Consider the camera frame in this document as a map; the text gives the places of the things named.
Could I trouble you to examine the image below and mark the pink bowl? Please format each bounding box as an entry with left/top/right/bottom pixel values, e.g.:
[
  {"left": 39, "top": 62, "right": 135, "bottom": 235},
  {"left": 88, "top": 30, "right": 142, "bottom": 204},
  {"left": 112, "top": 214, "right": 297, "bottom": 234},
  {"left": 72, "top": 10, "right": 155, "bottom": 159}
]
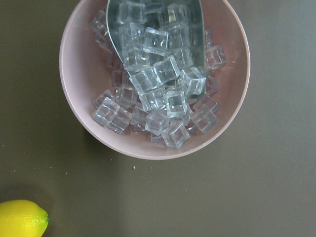
[{"left": 59, "top": 0, "right": 250, "bottom": 160}]

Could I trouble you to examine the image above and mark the steel ice scoop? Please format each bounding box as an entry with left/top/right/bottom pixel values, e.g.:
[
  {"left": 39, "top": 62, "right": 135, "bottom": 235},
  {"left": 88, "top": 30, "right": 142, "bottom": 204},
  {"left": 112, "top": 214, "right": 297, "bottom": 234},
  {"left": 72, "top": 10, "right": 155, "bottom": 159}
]
[{"left": 106, "top": 0, "right": 205, "bottom": 95}]

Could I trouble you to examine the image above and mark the yellow lemon lower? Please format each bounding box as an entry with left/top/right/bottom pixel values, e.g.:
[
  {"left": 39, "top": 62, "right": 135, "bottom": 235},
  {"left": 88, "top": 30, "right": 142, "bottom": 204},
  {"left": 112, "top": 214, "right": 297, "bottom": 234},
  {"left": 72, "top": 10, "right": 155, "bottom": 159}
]
[{"left": 0, "top": 199, "right": 50, "bottom": 237}]

